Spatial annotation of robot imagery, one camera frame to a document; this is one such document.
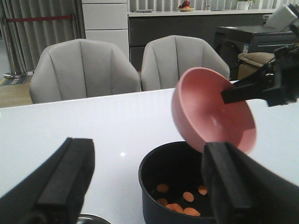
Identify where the grey upholstered chair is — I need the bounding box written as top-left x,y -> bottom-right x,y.
141,35 -> 230,91
29,39 -> 142,104

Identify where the pink bowl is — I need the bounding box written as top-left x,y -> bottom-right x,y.
171,67 -> 256,154

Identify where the grey counter with white top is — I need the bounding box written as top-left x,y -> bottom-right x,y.
128,12 -> 272,71

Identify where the red barrier belt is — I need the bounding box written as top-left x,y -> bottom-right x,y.
7,15 -> 72,22

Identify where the fruit plate on counter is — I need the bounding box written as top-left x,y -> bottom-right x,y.
177,0 -> 194,12

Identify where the potted plant on counter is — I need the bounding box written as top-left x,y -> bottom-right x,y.
235,0 -> 253,10

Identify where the beige cushion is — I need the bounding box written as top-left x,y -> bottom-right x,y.
238,52 -> 275,68

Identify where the dark washing machine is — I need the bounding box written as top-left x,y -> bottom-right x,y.
214,26 -> 296,80

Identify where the glass lid with blue knob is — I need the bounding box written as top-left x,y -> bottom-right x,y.
77,213 -> 111,224

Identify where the dark blue saucepan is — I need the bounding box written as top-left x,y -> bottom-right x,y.
138,141 -> 216,224

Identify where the right grey upholstered chair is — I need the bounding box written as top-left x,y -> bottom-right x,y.
141,35 -> 230,91

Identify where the left grey upholstered chair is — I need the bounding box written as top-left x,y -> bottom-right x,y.
29,39 -> 142,104

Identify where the white cabinet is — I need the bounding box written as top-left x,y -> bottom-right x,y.
82,0 -> 129,58

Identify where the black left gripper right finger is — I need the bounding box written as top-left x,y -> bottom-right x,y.
201,142 -> 299,224

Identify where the stanchion post with base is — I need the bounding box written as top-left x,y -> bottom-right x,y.
1,18 -> 27,79

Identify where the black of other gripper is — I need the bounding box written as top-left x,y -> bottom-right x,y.
221,46 -> 299,107

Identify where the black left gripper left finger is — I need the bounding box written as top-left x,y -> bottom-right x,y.
0,138 -> 95,224

